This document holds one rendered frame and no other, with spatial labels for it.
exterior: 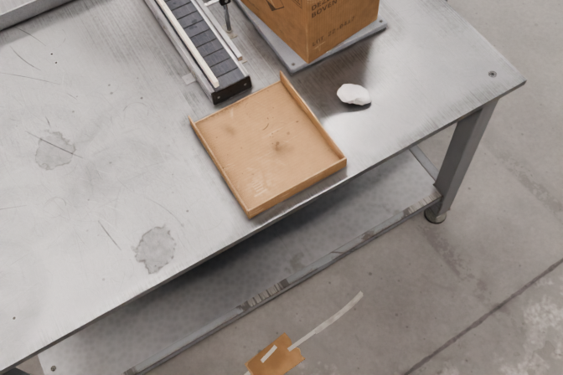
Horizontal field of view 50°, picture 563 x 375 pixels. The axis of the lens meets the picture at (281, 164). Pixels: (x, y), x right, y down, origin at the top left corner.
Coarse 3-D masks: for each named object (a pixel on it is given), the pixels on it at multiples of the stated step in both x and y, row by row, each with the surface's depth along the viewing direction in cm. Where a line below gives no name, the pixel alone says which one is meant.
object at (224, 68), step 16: (176, 0) 162; (176, 16) 159; (192, 16) 159; (176, 32) 157; (192, 32) 156; (208, 32) 156; (208, 48) 153; (224, 48) 153; (208, 64) 150; (224, 64) 150; (208, 80) 148; (224, 80) 147
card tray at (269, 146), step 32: (256, 96) 150; (288, 96) 150; (224, 128) 146; (256, 128) 145; (288, 128) 145; (320, 128) 142; (224, 160) 141; (256, 160) 141; (288, 160) 141; (320, 160) 140; (256, 192) 137; (288, 192) 134
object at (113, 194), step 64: (128, 0) 170; (384, 0) 165; (0, 64) 160; (64, 64) 159; (128, 64) 158; (256, 64) 156; (320, 64) 155; (384, 64) 154; (448, 64) 153; (0, 128) 150; (64, 128) 149; (128, 128) 148; (192, 128) 147; (384, 128) 144; (0, 192) 140; (64, 192) 140; (128, 192) 139; (192, 192) 138; (320, 192) 136; (0, 256) 132; (64, 256) 131; (128, 256) 131; (192, 256) 130; (0, 320) 125; (64, 320) 124
